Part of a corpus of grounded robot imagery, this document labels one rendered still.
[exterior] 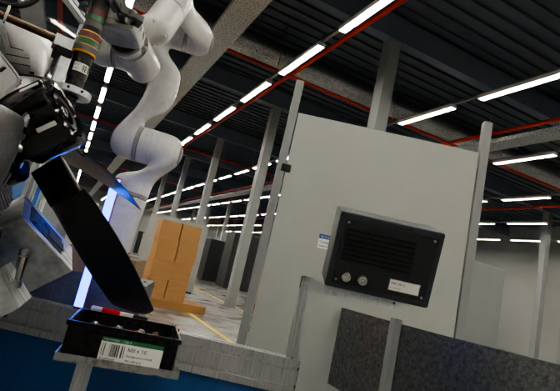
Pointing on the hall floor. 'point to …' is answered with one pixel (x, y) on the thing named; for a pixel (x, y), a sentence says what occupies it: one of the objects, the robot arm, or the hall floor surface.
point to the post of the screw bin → (81, 377)
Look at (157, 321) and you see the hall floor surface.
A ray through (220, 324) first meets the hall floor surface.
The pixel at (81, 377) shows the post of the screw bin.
